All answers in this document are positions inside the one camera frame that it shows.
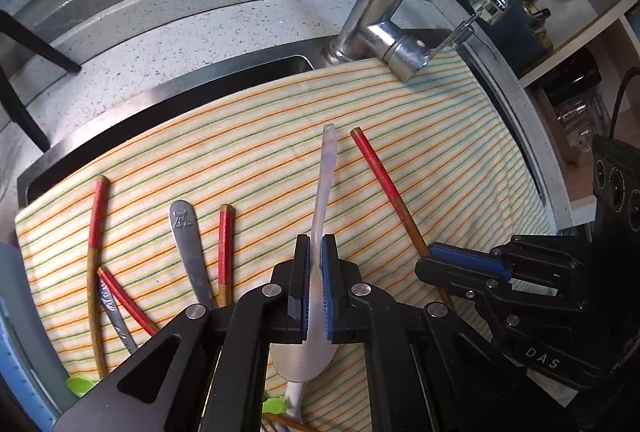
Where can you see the red and wooden chopstick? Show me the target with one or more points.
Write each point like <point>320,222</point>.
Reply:
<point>290,424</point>
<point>97,222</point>
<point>377,171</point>
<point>127,302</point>
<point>225,242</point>

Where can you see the stainless steel sink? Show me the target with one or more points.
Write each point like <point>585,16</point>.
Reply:
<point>215,76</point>

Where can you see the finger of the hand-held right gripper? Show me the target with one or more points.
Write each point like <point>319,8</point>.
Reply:
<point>465,258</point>
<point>450,277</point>

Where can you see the striped cloth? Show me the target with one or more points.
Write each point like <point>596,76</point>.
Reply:
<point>260,131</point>

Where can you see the glass blender jar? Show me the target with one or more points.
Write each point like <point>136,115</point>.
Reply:
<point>577,111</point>

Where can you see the blue drainer basket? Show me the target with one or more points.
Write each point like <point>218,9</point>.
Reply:
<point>20,327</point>

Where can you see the wooden shelf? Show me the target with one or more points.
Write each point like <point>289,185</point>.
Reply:
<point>607,26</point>

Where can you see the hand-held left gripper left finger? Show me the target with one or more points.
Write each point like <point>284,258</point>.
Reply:
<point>302,284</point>

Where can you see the green plastic spoon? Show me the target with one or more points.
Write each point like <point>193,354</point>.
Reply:
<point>80,386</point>

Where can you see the translucent white plastic spoon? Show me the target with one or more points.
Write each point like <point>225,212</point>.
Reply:
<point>327,182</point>

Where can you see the black tripod legs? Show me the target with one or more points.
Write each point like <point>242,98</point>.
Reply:
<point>30,46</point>

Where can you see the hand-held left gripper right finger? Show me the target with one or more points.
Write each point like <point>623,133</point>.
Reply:
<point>327,284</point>

